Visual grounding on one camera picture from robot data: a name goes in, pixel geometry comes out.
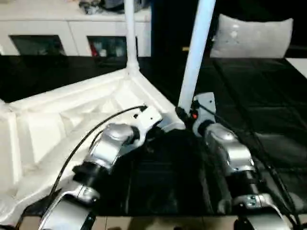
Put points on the white plastic table top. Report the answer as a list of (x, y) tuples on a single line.
[(53, 120)]

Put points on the small tan label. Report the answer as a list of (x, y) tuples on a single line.
[(185, 49)]

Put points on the black work mat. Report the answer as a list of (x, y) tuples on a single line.
[(259, 105)]

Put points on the black sofa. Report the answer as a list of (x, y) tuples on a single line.
[(172, 24)]

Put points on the grey cushion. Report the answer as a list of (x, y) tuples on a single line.
[(252, 38)]

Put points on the white flat board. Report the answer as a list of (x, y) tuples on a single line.
[(299, 66)]

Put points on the white glass-door cabinet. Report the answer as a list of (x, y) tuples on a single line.
[(57, 28)]

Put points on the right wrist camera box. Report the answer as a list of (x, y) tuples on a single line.
[(205, 105)]

